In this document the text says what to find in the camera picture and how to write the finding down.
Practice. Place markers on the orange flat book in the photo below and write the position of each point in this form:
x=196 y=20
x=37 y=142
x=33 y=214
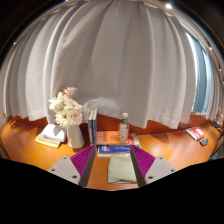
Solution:
x=108 y=137

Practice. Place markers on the yellow flat book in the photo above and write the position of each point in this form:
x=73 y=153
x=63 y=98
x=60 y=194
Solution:
x=46 y=141

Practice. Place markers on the window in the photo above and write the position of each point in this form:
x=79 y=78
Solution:
x=200 y=80

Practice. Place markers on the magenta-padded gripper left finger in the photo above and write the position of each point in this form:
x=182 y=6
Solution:
x=65 y=168

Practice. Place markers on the white closed book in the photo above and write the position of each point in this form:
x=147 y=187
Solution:
x=55 y=132

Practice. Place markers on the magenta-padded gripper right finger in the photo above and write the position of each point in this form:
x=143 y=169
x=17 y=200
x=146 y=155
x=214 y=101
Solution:
x=160 y=166

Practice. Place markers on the small dark object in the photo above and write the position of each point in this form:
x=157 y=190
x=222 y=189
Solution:
x=204 y=142

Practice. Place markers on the white and pink flowers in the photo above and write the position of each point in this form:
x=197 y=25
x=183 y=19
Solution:
x=68 y=111

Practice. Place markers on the red and white packet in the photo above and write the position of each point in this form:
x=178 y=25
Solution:
x=195 y=133

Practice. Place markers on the pale green towel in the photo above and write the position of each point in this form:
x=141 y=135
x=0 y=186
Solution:
x=121 y=170

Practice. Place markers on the blue flat book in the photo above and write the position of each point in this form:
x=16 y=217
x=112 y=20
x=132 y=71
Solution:
x=113 y=150

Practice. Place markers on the white wall socket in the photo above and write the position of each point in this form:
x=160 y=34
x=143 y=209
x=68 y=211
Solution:
x=86 y=116

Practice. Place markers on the white curtain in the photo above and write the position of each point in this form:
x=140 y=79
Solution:
x=110 y=53

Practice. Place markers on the clear plastic drink bottle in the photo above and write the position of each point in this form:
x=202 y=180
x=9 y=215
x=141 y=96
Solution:
x=123 y=130

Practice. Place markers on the white ceramic vase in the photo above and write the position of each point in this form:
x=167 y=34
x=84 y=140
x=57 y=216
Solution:
x=75 y=138

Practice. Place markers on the blue standing book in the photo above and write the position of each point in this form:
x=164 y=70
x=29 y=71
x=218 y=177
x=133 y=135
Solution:
x=95 y=128

